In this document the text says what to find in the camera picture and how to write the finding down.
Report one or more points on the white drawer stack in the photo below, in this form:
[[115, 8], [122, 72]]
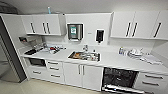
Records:
[[54, 70], [150, 81]]

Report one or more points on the black coffee machine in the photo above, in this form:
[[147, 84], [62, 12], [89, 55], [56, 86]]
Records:
[[30, 41]]

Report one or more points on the steel paper towel dispenser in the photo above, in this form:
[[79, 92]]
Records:
[[75, 31]]

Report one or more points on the black tray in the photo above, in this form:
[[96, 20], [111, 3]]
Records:
[[31, 51]]

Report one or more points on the blue bottle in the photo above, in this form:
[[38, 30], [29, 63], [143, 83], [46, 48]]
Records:
[[49, 10]]

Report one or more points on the stainless steel dishwasher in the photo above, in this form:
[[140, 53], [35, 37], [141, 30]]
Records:
[[118, 78]]

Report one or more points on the dish drying rack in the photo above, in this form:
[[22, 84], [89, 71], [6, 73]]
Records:
[[53, 49]]

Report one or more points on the chrome faucet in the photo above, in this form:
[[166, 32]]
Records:
[[85, 47]]

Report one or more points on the stainless steel refrigerator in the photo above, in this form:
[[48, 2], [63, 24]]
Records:
[[10, 53]]

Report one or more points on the black soap dispenser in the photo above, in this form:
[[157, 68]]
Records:
[[99, 35]]

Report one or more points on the black built-in microwave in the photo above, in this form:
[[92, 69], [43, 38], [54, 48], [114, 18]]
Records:
[[36, 62]]

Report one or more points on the stainless steel sink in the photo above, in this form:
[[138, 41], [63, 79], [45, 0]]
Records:
[[75, 58]]

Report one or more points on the white sink base cabinet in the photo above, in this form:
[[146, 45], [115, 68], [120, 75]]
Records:
[[90, 76]]

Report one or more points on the stack of white plates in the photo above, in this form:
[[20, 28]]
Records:
[[135, 54]]

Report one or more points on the dish soap bottle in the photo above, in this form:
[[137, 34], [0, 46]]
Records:
[[121, 50]]

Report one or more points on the white wide drawer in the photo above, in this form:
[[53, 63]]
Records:
[[36, 72]]

